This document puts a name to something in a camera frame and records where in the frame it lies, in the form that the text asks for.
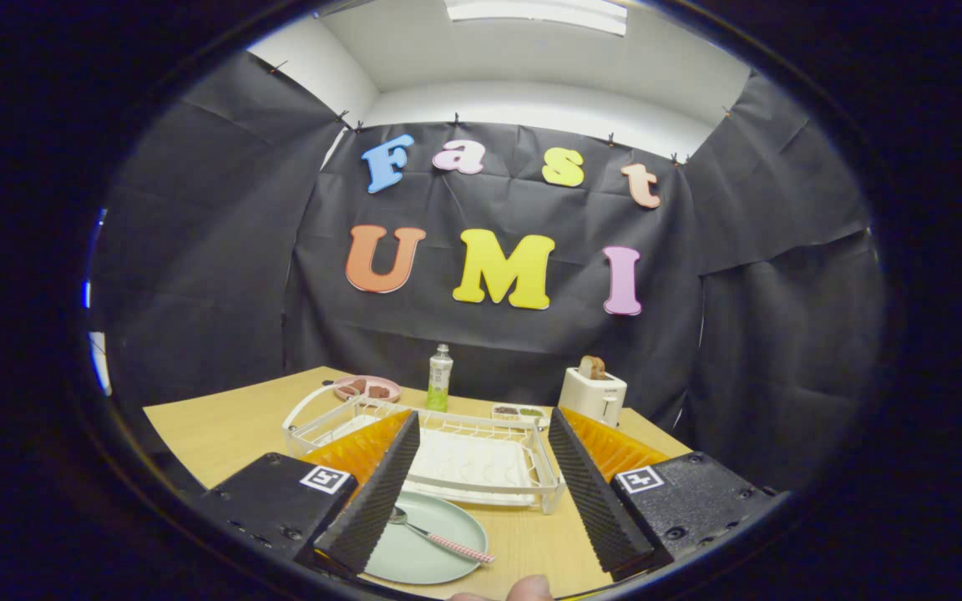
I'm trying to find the pink oval plate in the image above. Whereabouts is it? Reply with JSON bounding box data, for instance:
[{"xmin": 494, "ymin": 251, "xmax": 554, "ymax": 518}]
[{"xmin": 332, "ymin": 376, "xmax": 403, "ymax": 403}]

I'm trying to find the white divided dish of beans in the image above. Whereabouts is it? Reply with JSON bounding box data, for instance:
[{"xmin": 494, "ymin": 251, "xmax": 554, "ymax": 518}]
[{"xmin": 491, "ymin": 403, "xmax": 550, "ymax": 423}]

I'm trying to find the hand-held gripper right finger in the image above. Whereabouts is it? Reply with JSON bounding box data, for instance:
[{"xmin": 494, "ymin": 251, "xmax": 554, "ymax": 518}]
[{"xmin": 546, "ymin": 407, "xmax": 792, "ymax": 577}]

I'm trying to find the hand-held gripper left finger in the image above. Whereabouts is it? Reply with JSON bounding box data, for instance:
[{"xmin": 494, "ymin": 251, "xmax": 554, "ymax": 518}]
[{"xmin": 197, "ymin": 409, "xmax": 422, "ymax": 581}]

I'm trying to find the spoon with pink checked handle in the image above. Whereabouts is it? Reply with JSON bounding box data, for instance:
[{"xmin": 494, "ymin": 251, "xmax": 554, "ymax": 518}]
[{"xmin": 387, "ymin": 506, "xmax": 497, "ymax": 565}]

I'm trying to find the green tea bottle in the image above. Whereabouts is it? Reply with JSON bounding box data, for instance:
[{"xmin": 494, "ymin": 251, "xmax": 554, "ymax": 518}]
[{"xmin": 427, "ymin": 344, "xmax": 454, "ymax": 413}]

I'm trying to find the ceiling light panel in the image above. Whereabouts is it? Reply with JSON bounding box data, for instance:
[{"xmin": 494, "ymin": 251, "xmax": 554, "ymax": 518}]
[{"xmin": 443, "ymin": 0, "xmax": 629, "ymax": 37}]

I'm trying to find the black backdrop cloth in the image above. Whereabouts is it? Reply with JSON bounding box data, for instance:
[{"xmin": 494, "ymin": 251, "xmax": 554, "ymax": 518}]
[{"xmin": 89, "ymin": 50, "xmax": 891, "ymax": 493}]

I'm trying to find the white wire dish rack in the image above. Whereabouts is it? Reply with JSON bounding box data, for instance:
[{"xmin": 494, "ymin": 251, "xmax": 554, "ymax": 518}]
[{"xmin": 282, "ymin": 382, "xmax": 567, "ymax": 514}]

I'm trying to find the pale green plate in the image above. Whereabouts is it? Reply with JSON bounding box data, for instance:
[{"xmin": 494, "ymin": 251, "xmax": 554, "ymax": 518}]
[{"xmin": 362, "ymin": 488, "xmax": 490, "ymax": 585}]

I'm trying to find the white toaster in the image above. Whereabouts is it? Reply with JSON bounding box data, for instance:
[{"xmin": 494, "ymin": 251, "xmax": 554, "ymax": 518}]
[{"xmin": 559, "ymin": 367, "xmax": 628, "ymax": 428}]

